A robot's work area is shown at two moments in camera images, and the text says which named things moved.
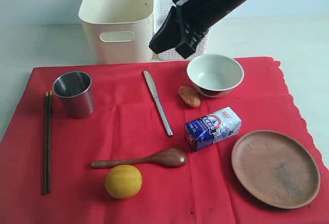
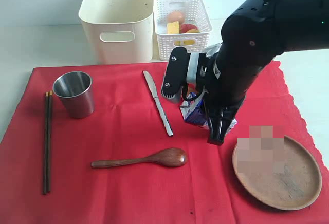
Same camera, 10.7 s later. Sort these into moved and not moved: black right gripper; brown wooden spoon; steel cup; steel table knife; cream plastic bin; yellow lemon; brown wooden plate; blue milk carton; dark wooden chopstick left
Moved: blue milk carton; black right gripper; yellow lemon
Not moved: brown wooden spoon; brown wooden plate; dark wooden chopstick left; cream plastic bin; steel cup; steel table knife
